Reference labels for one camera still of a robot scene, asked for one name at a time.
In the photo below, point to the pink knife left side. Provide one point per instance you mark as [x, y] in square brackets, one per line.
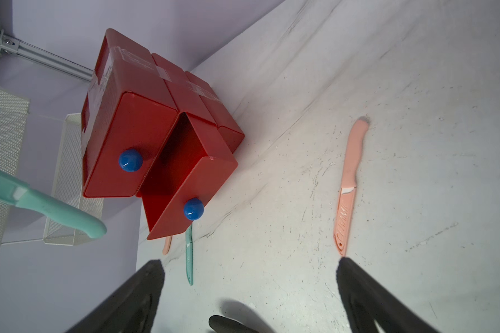
[167, 245]

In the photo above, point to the upper white mesh shelf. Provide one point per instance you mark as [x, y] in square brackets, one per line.
[14, 111]

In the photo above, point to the black yellow work glove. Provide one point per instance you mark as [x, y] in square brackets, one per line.
[221, 324]

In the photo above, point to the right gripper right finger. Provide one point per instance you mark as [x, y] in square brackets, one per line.
[369, 306]

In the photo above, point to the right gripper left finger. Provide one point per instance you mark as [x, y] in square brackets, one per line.
[132, 307]

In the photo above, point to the red drawer cabinet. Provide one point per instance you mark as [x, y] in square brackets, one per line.
[132, 105]

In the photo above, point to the pink knife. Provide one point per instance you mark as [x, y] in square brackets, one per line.
[167, 245]
[348, 185]

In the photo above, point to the pink knife right side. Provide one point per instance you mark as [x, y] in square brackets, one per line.
[348, 185]

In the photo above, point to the teal knife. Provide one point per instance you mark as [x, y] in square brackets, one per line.
[189, 255]
[19, 194]

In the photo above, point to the red drawer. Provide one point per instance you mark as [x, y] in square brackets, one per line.
[195, 162]

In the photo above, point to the lower white mesh shelf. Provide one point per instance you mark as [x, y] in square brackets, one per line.
[67, 186]

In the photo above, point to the white mesh shelf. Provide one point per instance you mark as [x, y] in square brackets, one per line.
[14, 111]
[67, 186]

